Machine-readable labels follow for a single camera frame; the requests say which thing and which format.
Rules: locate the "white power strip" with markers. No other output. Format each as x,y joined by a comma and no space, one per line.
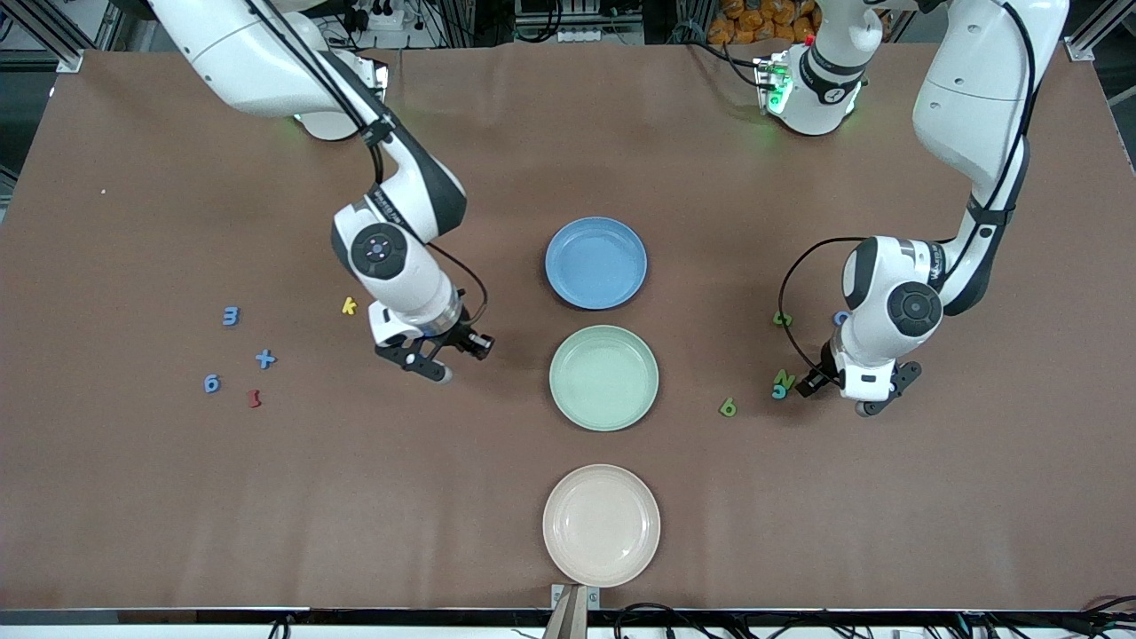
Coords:
382,18

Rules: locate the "blue plate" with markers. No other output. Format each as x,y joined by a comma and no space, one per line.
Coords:
626,257

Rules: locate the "blue foam plus sign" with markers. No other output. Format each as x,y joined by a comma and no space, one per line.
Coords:
265,359

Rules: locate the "brown table cover sheet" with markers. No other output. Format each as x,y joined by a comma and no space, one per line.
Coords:
177,488

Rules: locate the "mint green plate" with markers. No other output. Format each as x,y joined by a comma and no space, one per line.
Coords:
577,399

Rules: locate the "beige plate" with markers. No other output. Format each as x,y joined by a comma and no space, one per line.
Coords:
602,525

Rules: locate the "pile of orange items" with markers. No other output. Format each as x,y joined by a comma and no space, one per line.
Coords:
754,18

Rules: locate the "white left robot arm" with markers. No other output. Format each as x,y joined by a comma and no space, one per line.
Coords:
976,89

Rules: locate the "front camera mount bracket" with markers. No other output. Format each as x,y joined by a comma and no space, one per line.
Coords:
570,612

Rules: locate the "green foam letter N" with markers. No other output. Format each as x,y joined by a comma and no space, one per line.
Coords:
784,378

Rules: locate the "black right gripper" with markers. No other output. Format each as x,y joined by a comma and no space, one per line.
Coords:
461,335

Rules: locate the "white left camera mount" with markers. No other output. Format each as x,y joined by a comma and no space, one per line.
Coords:
868,380

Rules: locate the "green foam number six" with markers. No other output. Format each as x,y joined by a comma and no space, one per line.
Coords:
722,408

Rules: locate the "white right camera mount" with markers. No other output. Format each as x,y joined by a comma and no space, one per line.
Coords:
395,324

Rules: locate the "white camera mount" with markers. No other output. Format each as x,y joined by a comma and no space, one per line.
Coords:
395,324
868,380

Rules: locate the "blue foam number six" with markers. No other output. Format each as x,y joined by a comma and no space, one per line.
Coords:
206,384

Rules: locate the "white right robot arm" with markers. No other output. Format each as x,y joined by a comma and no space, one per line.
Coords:
257,71

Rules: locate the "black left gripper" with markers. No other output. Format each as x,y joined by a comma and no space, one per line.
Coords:
818,382

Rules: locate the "blue foam number three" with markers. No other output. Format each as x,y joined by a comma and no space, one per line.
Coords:
235,316

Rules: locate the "aluminium frame profile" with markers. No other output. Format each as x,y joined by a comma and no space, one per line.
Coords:
1081,49
71,60

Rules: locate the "yellow foam letter k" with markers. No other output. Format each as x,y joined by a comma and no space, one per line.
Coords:
347,307

